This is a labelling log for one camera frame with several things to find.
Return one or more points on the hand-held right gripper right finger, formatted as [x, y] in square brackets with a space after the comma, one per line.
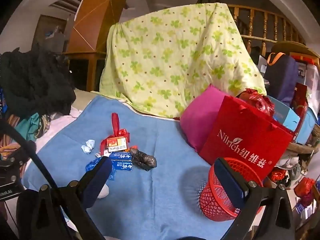
[230, 182]

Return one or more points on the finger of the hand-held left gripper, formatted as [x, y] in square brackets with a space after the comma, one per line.
[28, 150]

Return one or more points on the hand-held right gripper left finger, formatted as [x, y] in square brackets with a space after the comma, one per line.
[97, 180]

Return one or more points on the white tissue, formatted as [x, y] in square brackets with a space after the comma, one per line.
[88, 147]
[103, 192]

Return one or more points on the blue plastic wrapper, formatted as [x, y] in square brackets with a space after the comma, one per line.
[91, 166]

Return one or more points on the red mesh basket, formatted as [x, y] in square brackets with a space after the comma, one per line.
[217, 200]

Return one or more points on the blue toothpaste box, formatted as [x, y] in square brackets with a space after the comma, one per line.
[120, 155]
[122, 165]

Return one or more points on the red yellow small box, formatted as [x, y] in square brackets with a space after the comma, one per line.
[116, 142]

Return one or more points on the small red wrapper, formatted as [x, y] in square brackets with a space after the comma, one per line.
[133, 147]

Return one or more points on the black plastic bag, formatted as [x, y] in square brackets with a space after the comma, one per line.
[143, 160]

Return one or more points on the red ribbon bow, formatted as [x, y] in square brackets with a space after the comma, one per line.
[115, 125]

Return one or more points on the teal patterned cloth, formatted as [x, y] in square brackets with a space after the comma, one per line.
[30, 127]

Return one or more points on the red plastic bag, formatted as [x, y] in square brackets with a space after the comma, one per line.
[257, 101]
[303, 187]
[278, 175]

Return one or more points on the red paper bag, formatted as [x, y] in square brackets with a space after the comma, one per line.
[250, 135]

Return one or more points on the blue blanket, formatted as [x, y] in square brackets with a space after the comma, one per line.
[150, 192]

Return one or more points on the black cloth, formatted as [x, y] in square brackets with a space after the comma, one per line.
[35, 85]

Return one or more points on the magenta pillow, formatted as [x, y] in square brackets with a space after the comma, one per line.
[200, 117]

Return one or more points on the round wooden table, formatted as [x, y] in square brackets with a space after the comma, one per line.
[300, 148]

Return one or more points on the light blue cardboard box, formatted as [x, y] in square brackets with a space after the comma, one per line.
[285, 116]

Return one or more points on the blue storage bin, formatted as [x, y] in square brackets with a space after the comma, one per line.
[308, 127]

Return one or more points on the red gift box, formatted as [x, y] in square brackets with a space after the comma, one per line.
[301, 105]

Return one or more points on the wooden cabinet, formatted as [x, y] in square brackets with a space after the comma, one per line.
[50, 35]

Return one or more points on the clear storage bin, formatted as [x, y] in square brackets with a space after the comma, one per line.
[313, 85]

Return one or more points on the green clover quilt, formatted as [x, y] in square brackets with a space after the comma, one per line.
[175, 60]

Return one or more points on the wooden pillar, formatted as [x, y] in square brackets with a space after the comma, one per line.
[97, 17]

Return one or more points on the round bamboo tray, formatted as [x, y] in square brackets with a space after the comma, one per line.
[290, 45]

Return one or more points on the wooden stair railing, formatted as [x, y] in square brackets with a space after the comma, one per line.
[265, 22]

